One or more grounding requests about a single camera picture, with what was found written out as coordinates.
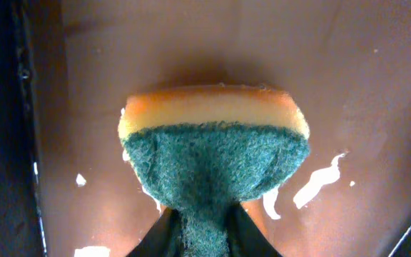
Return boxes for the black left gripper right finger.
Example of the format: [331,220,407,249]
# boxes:
[225,203,283,257]

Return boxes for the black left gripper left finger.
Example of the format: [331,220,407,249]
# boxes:
[126,208,183,257]

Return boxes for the green yellow sponge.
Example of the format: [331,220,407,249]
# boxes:
[118,85,310,256]

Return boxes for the black plastic tray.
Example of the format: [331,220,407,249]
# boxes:
[0,1,411,256]

